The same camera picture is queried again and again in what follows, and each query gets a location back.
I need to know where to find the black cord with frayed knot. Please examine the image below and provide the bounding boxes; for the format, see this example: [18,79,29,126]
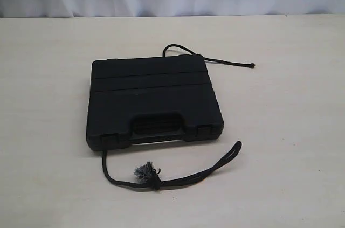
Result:
[101,44,256,191]

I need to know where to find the black plastic tool case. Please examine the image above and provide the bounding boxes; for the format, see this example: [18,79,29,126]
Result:
[86,55,224,151]

